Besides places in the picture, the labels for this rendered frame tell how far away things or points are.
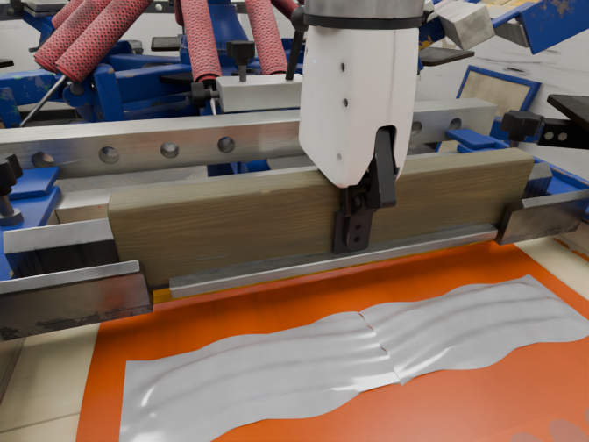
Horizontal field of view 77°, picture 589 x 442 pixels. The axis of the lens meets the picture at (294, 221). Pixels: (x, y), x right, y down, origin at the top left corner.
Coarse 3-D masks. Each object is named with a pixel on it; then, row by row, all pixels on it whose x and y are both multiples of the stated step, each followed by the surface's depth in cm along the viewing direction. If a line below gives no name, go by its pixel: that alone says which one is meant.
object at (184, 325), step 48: (240, 288) 33; (288, 288) 34; (336, 288) 34; (144, 336) 29; (192, 336) 29; (96, 384) 25; (96, 432) 22; (240, 432) 23; (288, 432) 23; (336, 432) 23; (384, 432) 23
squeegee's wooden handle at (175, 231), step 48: (144, 192) 26; (192, 192) 26; (240, 192) 27; (288, 192) 28; (336, 192) 29; (432, 192) 32; (480, 192) 33; (144, 240) 26; (192, 240) 27; (240, 240) 29; (288, 240) 30; (384, 240) 33
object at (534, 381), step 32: (416, 256) 38; (448, 256) 38; (480, 256) 38; (512, 256) 38; (352, 288) 34; (384, 288) 34; (416, 288) 34; (448, 288) 34; (512, 352) 28; (544, 352) 28; (576, 352) 28; (416, 384) 26; (448, 384) 26; (480, 384) 26; (512, 384) 26; (544, 384) 26; (576, 384) 26; (448, 416) 24; (480, 416) 24; (512, 416) 24; (544, 416) 24
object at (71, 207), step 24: (288, 168) 47; (312, 168) 47; (72, 192) 41; (96, 192) 41; (72, 216) 39; (96, 216) 40; (576, 240) 38; (0, 336) 25; (0, 360) 24; (0, 384) 24
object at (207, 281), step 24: (408, 240) 33; (432, 240) 33; (456, 240) 34; (480, 240) 35; (264, 264) 30; (288, 264) 30; (312, 264) 30; (336, 264) 31; (192, 288) 28; (216, 288) 29
